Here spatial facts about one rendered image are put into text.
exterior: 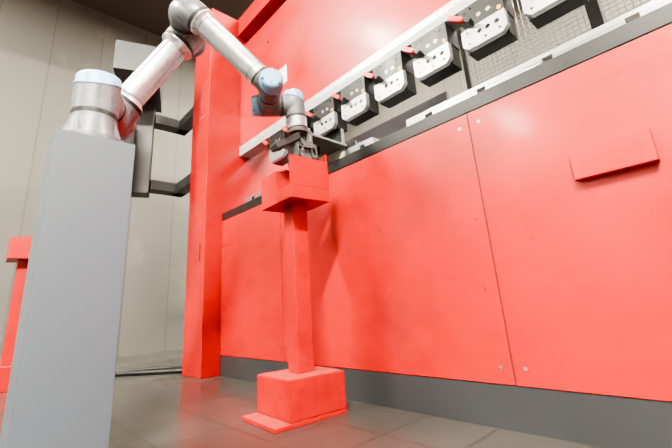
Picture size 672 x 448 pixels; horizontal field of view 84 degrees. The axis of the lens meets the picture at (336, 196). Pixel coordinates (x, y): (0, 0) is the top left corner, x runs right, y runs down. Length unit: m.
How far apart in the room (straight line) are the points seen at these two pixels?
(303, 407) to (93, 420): 0.51
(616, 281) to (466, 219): 0.37
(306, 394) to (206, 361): 1.09
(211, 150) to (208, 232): 0.50
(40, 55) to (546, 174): 4.35
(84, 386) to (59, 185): 0.46
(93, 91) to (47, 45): 3.46
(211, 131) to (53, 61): 2.45
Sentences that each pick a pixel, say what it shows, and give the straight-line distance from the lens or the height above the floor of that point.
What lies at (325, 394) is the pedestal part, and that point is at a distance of 1.25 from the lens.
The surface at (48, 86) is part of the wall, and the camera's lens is 4.50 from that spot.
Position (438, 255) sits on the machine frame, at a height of 0.43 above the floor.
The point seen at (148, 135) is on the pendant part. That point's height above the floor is 1.51.
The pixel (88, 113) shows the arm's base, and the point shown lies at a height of 0.85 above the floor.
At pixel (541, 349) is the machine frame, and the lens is 1.06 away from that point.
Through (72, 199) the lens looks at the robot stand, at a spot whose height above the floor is 0.60.
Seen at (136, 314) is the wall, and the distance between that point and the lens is 4.12.
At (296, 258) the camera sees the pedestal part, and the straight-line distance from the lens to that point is 1.27.
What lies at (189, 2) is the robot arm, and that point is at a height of 1.28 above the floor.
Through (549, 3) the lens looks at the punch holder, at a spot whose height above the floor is 1.10.
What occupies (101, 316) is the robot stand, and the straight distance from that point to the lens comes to 1.08.
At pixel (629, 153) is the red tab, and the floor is 0.58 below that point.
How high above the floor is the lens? 0.31
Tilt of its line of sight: 16 degrees up
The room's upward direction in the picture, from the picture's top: 4 degrees counter-clockwise
